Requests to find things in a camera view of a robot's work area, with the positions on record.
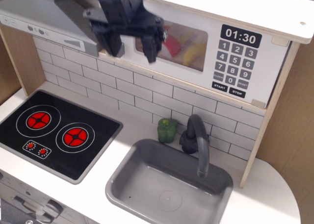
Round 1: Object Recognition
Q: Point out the grey toy range hood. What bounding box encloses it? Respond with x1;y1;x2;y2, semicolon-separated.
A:
0;0;102;57

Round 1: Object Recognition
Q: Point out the dark grey toy faucet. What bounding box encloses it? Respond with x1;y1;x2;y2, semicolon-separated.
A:
179;114;209;178

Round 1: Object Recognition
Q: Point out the green toy bell pepper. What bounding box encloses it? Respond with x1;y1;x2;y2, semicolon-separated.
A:
157;118;177;143

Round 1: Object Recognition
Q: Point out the grey microwave door handle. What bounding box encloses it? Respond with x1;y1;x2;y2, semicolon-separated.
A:
112;43;125;58

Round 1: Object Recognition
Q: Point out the black toy stovetop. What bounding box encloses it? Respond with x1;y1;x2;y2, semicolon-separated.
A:
0;90;123;184

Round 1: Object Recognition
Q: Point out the grey toy oven front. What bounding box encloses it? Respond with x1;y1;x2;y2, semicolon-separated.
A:
0;170;96;224

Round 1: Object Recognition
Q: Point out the yellow toy banana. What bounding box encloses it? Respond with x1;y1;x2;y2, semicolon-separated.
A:
183;44;207;66

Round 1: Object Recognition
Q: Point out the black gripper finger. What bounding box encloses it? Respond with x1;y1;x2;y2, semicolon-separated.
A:
141;35;162;63
95;31;122;57

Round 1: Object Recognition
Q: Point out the wooden toy microwave cabinet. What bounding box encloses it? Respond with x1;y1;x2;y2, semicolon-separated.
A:
90;0;314;186

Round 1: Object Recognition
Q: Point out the white toy microwave door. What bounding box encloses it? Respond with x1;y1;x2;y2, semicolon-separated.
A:
121;0;290;108

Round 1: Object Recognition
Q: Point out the grey oven door handle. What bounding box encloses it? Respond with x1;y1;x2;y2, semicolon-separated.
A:
11;196;63;224

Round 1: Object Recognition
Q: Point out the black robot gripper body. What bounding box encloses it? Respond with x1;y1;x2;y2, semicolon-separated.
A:
83;0;167;41

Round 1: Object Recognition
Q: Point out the red white toy food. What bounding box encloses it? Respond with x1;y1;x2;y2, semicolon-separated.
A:
161;25;182;59

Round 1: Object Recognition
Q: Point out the grey toy sink basin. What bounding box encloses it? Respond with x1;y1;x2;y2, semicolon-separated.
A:
105;139;233;224

